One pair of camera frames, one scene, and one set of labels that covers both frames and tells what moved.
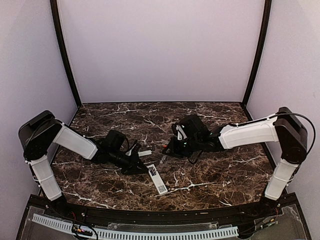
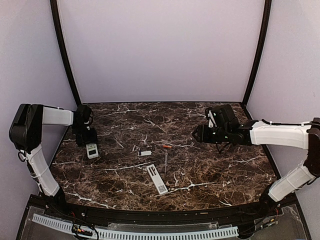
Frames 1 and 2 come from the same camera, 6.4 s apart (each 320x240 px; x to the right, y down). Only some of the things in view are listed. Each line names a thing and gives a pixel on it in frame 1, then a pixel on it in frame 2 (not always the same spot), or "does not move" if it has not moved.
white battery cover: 144,153 does not move
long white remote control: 157,180 does not move
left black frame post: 55,10 does not move
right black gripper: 173,150 to 202,135
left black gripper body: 126,162 to 83,136
